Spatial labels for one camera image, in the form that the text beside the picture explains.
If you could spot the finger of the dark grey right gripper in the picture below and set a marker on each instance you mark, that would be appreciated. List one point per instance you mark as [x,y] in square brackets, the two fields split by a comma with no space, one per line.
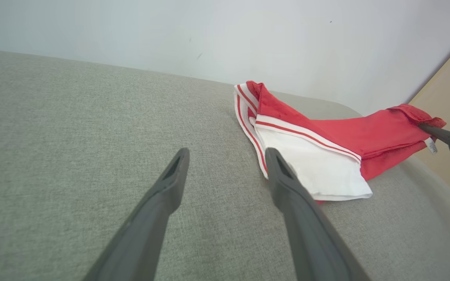
[438,133]

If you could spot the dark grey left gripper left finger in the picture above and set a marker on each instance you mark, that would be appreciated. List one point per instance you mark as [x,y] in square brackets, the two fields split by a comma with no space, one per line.
[143,238]

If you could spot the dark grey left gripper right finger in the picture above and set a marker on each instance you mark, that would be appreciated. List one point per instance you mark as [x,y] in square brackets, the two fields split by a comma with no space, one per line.
[311,238]

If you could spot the red shorts with white stripes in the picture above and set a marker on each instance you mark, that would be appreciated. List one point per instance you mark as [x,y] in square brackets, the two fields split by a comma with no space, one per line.
[365,136]

